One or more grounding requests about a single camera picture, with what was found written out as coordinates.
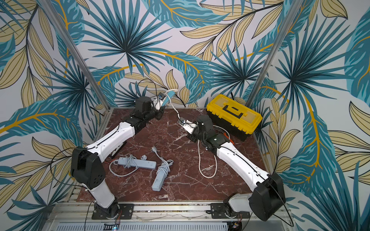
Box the teal power strip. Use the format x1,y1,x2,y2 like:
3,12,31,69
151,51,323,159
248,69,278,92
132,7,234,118
161,89,178,106

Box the white cord of teal strip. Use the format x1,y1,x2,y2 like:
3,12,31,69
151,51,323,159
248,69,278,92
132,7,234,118
169,98,232,179

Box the grey cord of strip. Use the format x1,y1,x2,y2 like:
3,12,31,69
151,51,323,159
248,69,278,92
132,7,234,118
109,154,148,177
151,145,174,175

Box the grey power strip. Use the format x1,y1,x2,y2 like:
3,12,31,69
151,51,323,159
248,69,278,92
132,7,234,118
152,166,170,192
118,157,157,169

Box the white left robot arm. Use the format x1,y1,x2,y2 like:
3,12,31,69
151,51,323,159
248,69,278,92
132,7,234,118
70,93,170,219

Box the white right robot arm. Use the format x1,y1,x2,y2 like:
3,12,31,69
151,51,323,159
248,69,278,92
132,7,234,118
178,115,286,221

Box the yellow black toolbox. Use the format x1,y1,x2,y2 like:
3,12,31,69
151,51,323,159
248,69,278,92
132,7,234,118
206,94,263,141

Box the black charging board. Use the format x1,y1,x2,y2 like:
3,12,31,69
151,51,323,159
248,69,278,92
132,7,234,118
109,141,127,159

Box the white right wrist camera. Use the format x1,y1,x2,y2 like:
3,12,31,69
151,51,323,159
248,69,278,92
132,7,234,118
178,117,198,134

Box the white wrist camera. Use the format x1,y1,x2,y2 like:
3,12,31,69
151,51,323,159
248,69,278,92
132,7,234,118
153,93,168,111
178,117,198,134

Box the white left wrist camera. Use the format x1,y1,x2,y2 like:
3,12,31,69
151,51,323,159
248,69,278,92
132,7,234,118
153,93,168,111

